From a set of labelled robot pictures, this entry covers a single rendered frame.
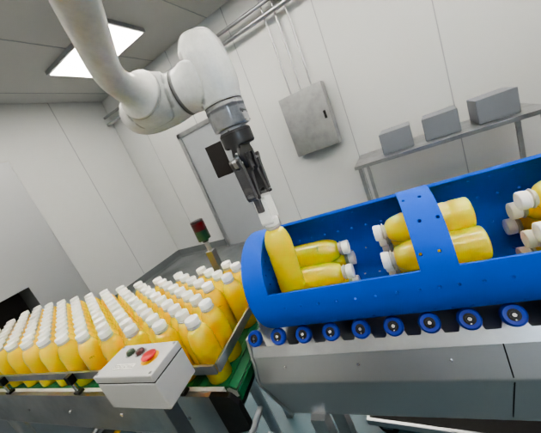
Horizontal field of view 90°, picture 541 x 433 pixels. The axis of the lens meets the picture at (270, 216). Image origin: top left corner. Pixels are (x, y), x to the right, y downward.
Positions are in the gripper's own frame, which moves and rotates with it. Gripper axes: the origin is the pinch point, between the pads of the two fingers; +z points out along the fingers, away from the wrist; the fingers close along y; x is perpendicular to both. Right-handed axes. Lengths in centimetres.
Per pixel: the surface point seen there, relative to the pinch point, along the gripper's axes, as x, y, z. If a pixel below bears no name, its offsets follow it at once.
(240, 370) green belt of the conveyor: 22.8, -9.3, 41.1
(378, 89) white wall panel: -51, 331, -28
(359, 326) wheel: -13.3, -4.8, 33.6
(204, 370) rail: 28.0, -15.3, 34.2
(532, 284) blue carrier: -46, -8, 25
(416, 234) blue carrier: -30.4, -5.4, 12.4
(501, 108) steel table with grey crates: -136, 247, 31
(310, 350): 0.9, -6.2, 38.6
